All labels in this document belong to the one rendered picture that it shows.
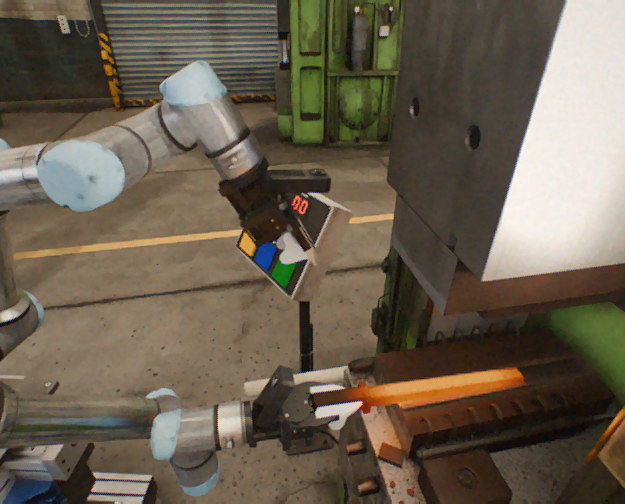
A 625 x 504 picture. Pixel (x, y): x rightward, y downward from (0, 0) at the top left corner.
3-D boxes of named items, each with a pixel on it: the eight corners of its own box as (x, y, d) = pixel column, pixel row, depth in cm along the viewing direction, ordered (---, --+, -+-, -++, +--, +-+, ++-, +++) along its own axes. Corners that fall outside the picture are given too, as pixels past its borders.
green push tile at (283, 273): (285, 288, 104) (295, 264, 102) (271, 275, 109) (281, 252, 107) (289, 289, 105) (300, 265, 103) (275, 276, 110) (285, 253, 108)
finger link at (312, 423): (335, 405, 70) (288, 411, 69) (336, 399, 69) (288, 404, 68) (340, 429, 66) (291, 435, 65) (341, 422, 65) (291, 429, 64)
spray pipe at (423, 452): (417, 467, 67) (420, 458, 65) (410, 452, 69) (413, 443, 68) (585, 432, 73) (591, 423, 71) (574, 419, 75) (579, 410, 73)
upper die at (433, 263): (443, 316, 52) (457, 258, 46) (389, 242, 68) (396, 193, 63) (695, 280, 58) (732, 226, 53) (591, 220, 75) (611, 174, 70)
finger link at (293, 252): (293, 276, 69) (267, 237, 65) (321, 260, 69) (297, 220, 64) (295, 285, 66) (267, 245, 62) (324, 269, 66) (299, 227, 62)
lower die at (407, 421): (407, 459, 71) (414, 432, 66) (372, 373, 87) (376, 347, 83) (600, 419, 78) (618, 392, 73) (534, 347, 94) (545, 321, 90)
